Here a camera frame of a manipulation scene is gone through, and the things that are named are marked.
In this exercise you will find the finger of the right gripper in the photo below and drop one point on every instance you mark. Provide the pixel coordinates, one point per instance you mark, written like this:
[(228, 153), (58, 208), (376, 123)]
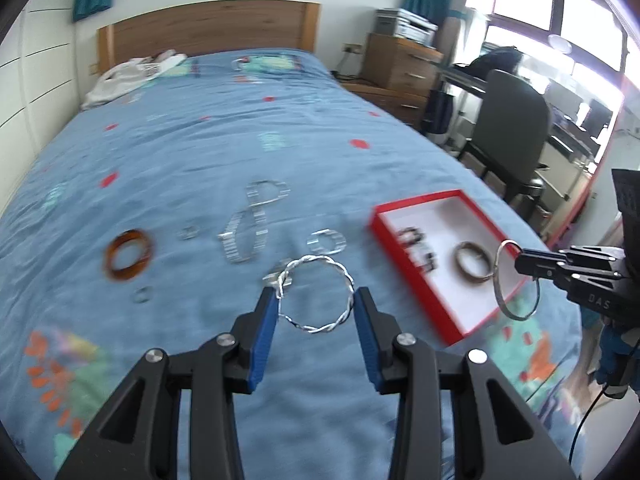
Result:
[(555, 274), (545, 255)]

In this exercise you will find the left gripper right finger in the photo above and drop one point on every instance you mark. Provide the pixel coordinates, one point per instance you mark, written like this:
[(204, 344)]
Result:
[(496, 435)]

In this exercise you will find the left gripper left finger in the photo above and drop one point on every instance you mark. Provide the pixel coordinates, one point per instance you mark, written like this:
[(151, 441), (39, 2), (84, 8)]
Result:
[(135, 433)]

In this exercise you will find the thin silver bangle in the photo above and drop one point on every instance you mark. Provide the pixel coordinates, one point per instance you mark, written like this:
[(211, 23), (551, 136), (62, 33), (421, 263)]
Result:
[(506, 283)]

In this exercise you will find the twisted silver bangle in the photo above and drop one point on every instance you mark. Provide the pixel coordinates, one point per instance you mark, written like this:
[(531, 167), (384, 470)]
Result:
[(315, 294)]

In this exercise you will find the red shallow box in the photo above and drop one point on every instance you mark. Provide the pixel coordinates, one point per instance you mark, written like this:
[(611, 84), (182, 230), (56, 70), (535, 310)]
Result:
[(419, 234)]

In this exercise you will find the dark tortoiseshell bangle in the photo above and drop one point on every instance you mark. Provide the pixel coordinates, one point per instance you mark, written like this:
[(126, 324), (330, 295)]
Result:
[(473, 262)]

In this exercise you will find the amber orange bangle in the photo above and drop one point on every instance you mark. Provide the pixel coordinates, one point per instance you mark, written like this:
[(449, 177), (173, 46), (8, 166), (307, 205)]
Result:
[(128, 255)]

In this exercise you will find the blue gloved right hand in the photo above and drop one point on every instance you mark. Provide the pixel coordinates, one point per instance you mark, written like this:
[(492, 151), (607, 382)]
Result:
[(618, 368)]

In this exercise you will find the dark office chair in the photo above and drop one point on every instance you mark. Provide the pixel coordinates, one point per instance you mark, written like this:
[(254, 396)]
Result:
[(512, 127)]

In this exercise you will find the blue printed bedspread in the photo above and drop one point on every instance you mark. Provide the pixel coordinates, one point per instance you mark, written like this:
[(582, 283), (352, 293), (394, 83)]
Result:
[(175, 160)]

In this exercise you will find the wooden drawer cabinet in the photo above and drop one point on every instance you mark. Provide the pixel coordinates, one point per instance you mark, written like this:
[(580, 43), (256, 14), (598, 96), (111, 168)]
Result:
[(397, 75)]

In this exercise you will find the white printer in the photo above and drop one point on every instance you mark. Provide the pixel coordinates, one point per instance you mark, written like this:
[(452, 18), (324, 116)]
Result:
[(401, 23)]

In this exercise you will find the white garment on bed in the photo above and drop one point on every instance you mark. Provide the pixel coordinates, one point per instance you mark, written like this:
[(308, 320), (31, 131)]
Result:
[(130, 76)]

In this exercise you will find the white wardrobe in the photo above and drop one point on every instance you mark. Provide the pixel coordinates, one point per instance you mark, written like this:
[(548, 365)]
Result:
[(39, 87)]

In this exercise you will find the wooden headboard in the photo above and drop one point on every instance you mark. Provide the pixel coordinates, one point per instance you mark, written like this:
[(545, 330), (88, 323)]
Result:
[(210, 27)]

